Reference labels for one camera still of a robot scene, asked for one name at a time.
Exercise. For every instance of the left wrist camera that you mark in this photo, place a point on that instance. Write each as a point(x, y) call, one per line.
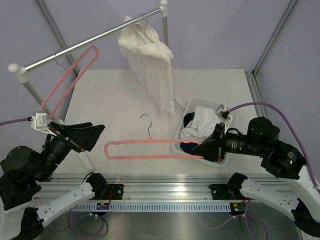
point(39, 122)

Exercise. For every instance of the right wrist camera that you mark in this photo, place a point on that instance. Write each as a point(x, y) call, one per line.
point(224, 116)

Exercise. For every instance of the aluminium mounting rail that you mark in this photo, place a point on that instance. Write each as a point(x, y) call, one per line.
point(149, 188)

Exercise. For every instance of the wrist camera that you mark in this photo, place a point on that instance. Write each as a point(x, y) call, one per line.
point(39, 122)
point(224, 116)

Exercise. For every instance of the rack post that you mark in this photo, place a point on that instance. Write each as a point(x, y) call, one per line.
point(164, 14)
point(20, 74)

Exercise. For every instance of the dark blue denim skirt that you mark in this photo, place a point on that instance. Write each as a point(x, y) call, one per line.
point(188, 132)

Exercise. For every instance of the white slotted cable duct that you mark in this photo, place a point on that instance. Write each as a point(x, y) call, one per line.
point(154, 207)

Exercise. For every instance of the white plastic basket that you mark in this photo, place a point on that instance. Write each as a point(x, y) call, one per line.
point(195, 101)

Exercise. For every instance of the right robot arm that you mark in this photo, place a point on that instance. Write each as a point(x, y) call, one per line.
point(280, 159)

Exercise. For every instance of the right rack post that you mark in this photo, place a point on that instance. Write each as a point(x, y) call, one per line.
point(164, 14)

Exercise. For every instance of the left rack post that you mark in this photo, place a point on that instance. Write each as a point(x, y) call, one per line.
point(20, 74)

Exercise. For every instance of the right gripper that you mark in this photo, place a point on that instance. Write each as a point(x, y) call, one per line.
point(211, 147)

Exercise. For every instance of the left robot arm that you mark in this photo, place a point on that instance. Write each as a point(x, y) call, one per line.
point(23, 170)

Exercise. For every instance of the cream white long garment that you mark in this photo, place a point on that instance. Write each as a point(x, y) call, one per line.
point(151, 61)

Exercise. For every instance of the pink hanger with shirt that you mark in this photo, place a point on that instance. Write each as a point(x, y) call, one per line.
point(145, 148)

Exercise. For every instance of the silver clothes rack rail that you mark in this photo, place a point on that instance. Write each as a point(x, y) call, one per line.
point(66, 51)

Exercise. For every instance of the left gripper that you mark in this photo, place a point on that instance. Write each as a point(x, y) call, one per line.
point(82, 136)

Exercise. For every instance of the white shirt garment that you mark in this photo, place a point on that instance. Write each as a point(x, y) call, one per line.
point(204, 121)

